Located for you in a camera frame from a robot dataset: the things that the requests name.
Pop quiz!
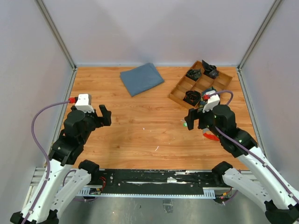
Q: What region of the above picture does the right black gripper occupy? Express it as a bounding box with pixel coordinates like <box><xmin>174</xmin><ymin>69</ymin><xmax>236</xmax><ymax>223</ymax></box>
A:
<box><xmin>185</xmin><ymin>105</ymin><xmax>223</xmax><ymax>139</ymax></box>

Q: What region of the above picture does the key with green tag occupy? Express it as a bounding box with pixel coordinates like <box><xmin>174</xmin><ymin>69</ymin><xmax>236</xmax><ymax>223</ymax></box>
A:
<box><xmin>181</xmin><ymin>120</ymin><xmax>187</xmax><ymax>127</ymax></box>

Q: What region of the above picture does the metal key organizer red handle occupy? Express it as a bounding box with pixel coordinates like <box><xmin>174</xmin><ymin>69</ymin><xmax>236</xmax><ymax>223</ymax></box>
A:
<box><xmin>202</xmin><ymin>128</ymin><xmax>220</xmax><ymax>141</ymax></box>

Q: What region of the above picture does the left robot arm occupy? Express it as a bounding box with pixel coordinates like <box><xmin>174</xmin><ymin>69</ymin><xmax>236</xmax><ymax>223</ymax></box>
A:
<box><xmin>10</xmin><ymin>105</ymin><xmax>112</xmax><ymax>224</ymax></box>

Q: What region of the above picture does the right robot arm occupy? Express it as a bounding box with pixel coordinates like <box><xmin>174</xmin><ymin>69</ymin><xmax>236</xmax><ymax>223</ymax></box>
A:
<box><xmin>185</xmin><ymin>105</ymin><xmax>299</xmax><ymax>224</ymax></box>

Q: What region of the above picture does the blue yellow floral tie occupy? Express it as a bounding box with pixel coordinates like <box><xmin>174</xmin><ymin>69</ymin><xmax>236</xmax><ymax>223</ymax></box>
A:
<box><xmin>199</xmin><ymin>86</ymin><xmax>217</xmax><ymax>108</ymax></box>

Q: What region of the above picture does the black orange rolled tie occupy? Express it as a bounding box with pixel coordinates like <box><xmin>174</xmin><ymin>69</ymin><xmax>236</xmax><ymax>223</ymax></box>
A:
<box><xmin>183</xmin><ymin>91</ymin><xmax>201</xmax><ymax>106</ymax></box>

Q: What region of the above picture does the wooden compartment tray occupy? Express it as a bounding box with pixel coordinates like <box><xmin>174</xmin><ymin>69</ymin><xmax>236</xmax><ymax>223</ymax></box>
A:
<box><xmin>168</xmin><ymin>61</ymin><xmax>232</xmax><ymax>109</ymax></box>

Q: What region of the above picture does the dark green rolled tie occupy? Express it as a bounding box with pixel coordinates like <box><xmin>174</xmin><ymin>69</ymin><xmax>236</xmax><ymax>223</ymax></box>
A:
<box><xmin>186</xmin><ymin>69</ymin><xmax>202</xmax><ymax>81</ymax></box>

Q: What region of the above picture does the dark navy rolled tie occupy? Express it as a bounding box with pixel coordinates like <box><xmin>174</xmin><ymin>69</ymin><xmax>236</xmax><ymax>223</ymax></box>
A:
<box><xmin>201</xmin><ymin>60</ymin><xmax>219</xmax><ymax>79</ymax></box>

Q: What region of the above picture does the folded blue cloth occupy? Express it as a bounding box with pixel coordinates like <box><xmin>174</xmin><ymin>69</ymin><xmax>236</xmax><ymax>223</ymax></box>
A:
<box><xmin>120</xmin><ymin>63</ymin><xmax>164</xmax><ymax>97</ymax></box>

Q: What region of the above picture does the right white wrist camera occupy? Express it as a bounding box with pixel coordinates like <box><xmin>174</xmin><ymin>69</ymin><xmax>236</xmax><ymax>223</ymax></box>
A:
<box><xmin>202</xmin><ymin>94</ymin><xmax>220</xmax><ymax>113</ymax></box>

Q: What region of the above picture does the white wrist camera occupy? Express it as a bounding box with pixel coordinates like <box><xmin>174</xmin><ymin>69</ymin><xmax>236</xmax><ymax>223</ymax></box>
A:
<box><xmin>75</xmin><ymin>94</ymin><xmax>95</xmax><ymax>113</ymax></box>
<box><xmin>202</xmin><ymin>94</ymin><xmax>220</xmax><ymax>113</ymax></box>

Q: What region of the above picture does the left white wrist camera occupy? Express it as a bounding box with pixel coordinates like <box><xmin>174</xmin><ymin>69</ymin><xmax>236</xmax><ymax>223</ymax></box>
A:
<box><xmin>75</xmin><ymin>94</ymin><xmax>95</xmax><ymax>113</ymax></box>

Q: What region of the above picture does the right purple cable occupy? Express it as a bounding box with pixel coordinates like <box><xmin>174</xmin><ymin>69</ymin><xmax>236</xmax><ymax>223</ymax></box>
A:
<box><xmin>211</xmin><ymin>90</ymin><xmax>299</xmax><ymax>203</ymax></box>

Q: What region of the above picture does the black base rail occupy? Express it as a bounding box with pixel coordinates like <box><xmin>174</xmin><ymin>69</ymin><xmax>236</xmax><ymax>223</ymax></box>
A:
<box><xmin>88</xmin><ymin>169</ymin><xmax>229</xmax><ymax>196</ymax></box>

